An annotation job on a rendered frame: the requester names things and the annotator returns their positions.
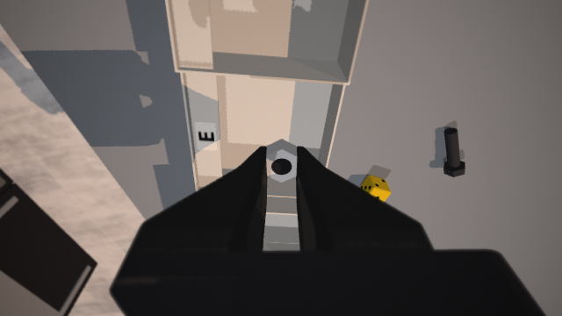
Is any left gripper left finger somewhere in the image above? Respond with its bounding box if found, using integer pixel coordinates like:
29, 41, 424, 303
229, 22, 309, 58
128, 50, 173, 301
126, 147, 267, 255

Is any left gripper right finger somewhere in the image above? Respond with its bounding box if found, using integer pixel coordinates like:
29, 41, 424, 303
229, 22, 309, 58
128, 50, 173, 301
296, 147, 434, 251

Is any black hex bolt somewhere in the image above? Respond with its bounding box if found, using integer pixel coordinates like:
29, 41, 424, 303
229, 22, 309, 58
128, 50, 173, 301
443, 130, 465, 177

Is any grey hex nut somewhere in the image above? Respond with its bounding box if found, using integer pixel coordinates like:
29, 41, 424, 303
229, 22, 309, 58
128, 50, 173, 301
266, 139, 297, 183

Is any yellow die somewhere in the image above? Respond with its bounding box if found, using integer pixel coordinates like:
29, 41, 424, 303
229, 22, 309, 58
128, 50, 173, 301
360, 175, 391, 202

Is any row of three labelled bins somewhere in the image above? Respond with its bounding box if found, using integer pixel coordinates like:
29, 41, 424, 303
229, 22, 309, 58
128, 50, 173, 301
165, 0, 369, 251

